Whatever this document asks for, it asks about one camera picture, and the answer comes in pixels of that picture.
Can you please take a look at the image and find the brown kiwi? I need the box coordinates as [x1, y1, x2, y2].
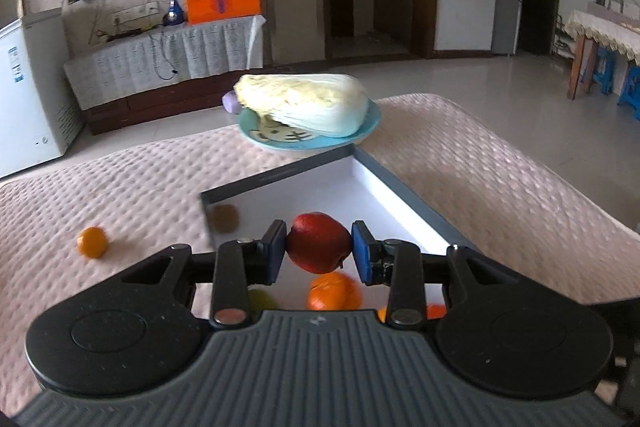
[207, 204, 240, 233]

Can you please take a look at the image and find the blue plastic stool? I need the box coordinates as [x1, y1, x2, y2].
[592, 44, 617, 96]
[617, 66, 640, 120]

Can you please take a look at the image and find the grey box with white inside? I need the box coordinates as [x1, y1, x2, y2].
[200, 143, 531, 324]

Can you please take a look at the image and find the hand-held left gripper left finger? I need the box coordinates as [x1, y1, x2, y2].
[120, 219, 288, 328]

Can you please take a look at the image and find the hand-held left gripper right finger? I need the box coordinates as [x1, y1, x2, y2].
[351, 221, 517, 328]

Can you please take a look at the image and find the cream lace tablecloth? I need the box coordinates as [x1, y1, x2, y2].
[570, 9, 640, 62]

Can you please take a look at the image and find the cabinet behind doorway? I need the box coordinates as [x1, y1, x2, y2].
[374, 0, 416, 50]

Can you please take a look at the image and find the green tomato with stem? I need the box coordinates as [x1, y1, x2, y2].
[247, 289, 279, 321]

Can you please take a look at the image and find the pink dotted blanket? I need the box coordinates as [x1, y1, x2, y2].
[0, 93, 640, 414]

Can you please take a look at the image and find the cabinet with white cloth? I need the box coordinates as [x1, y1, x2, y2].
[63, 14, 266, 110]

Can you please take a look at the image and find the red apple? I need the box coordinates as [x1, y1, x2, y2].
[286, 212, 352, 276]

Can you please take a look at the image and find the blue glass bottle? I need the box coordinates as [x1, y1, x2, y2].
[162, 0, 185, 26]

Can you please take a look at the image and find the large orange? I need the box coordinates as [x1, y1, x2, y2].
[307, 272, 364, 312]

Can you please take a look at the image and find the wooden table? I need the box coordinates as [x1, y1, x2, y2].
[565, 9, 640, 101]

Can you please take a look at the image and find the small orange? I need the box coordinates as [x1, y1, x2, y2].
[77, 227, 109, 261]

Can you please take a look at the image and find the black cable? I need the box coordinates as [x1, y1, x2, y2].
[152, 29, 180, 82]

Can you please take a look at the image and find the white chest freezer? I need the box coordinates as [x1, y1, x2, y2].
[0, 8, 84, 180]

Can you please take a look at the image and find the napa cabbage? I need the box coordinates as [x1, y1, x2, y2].
[234, 73, 371, 138]

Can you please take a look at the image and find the orange with stem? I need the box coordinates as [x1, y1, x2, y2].
[377, 302, 447, 323]

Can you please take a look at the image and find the white wall socket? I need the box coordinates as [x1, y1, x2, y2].
[112, 2, 159, 26]

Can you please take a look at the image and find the dark wooden cabinet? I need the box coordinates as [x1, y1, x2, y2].
[82, 69, 242, 136]

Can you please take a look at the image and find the light blue plate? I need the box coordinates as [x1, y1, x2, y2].
[237, 99, 384, 152]

